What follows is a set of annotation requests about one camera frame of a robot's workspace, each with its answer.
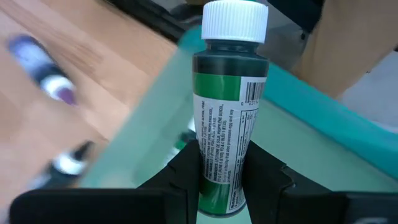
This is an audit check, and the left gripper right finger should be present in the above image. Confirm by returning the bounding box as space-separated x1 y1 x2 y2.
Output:
242 141 398 224

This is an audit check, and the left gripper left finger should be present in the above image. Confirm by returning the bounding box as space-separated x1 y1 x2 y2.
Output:
9 139 200 224

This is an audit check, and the teal plastic tray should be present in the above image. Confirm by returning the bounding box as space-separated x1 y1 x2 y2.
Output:
79 24 398 224

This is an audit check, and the black marker pen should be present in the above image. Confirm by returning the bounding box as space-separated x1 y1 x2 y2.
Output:
27 139 96 190

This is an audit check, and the green bottle with white cap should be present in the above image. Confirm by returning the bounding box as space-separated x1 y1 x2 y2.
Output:
192 0 270 218

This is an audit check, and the tan board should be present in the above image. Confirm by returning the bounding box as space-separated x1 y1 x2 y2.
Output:
290 0 398 99

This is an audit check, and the black metal table frame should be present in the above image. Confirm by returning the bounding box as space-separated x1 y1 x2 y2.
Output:
104 0 206 43

